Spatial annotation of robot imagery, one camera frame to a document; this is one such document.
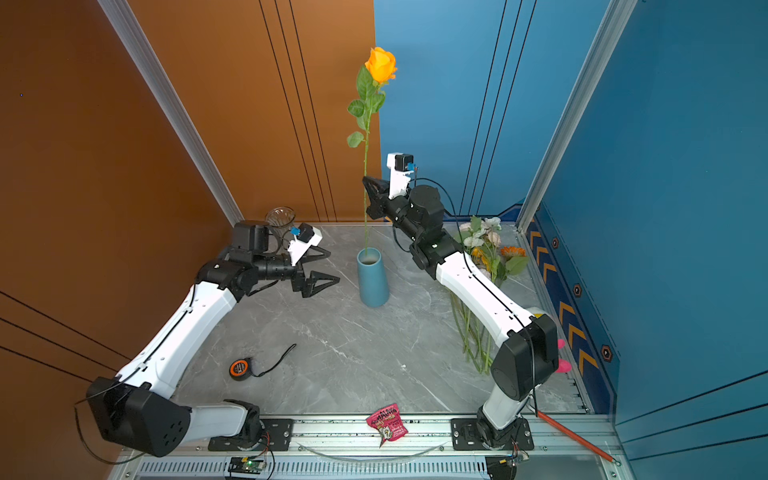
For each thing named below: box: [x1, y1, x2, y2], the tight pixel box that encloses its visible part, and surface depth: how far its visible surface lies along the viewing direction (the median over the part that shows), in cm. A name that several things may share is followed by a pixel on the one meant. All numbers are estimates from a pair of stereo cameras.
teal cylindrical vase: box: [357, 247, 390, 308], surface depth 87 cm
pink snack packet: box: [366, 403, 408, 448], surface depth 76 cm
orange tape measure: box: [229, 357, 252, 381], surface depth 83 cm
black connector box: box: [485, 456, 517, 480], surface depth 71 cm
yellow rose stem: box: [347, 47, 398, 249], surface depth 60 cm
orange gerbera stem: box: [499, 246, 529, 285], surface depth 106 cm
